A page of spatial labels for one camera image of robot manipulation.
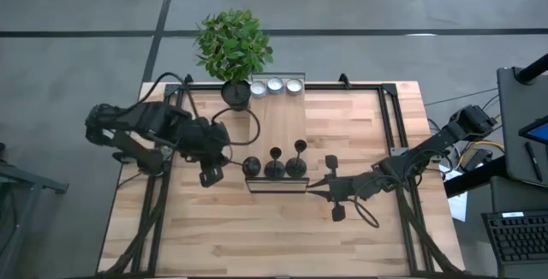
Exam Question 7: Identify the black pole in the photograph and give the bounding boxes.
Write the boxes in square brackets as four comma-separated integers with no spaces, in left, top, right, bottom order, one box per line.
[515,54,548,86]

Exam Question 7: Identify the green potted plant black pot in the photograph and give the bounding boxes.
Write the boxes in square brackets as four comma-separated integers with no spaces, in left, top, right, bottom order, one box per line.
[193,9,274,111]

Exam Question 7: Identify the tablet with blue screen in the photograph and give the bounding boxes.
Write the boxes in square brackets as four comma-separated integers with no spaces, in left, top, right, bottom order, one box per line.
[518,116,548,145]

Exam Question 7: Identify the black power adapter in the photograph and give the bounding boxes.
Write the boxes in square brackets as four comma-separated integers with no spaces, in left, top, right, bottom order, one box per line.
[464,148,493,172]

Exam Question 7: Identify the wooden shelf with black frame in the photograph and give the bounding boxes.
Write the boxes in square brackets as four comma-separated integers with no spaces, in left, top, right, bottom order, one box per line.
[244,72,310,194]

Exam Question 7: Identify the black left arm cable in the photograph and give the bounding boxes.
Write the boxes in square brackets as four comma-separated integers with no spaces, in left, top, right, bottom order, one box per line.
[130,72,261,147]

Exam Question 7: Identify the black candle stick holder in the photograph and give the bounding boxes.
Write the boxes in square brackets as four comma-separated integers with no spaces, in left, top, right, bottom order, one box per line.
[285,139,308,180]
[241,156,262,178]
[264,146,287,180]

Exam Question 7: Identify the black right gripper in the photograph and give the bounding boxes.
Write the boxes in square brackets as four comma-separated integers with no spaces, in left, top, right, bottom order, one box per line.
[306,154,380,223]

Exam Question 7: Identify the black aluminium table frame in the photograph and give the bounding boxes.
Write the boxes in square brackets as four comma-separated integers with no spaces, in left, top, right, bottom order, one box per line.
[98,73,463,278]

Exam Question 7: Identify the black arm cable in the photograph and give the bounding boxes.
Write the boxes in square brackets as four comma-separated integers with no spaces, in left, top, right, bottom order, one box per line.
[130,72,261,147]
[353,175,382,229]

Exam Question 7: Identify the white paper sheet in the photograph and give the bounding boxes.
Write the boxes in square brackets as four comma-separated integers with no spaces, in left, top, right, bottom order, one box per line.
[438,165,468,223]

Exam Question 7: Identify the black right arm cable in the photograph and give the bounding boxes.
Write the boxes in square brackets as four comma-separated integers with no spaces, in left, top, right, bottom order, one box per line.
[353,175,382,229]

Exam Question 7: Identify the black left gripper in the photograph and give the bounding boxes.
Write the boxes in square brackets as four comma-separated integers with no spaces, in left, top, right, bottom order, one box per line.
[179,118,247,188]

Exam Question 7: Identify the black desk bar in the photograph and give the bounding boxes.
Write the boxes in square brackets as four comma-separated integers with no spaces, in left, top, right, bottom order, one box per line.
[444,154,510,199]

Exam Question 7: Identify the grey case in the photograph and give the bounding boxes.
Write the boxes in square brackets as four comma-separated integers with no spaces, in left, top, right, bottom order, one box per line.
[497,67,548,188]

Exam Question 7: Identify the black pen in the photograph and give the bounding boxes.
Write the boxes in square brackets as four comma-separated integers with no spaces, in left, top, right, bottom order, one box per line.
[525,141,544,182]

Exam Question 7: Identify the black keyboard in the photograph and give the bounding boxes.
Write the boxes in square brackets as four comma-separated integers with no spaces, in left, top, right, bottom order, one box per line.
[481,175,548,279]

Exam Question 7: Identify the grey metal cart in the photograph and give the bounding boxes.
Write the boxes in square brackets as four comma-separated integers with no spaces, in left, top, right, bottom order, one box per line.
[0,141,69,279]

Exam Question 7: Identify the yellow cable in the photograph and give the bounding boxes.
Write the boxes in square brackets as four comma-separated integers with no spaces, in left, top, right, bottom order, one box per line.
[460,139,506,169]

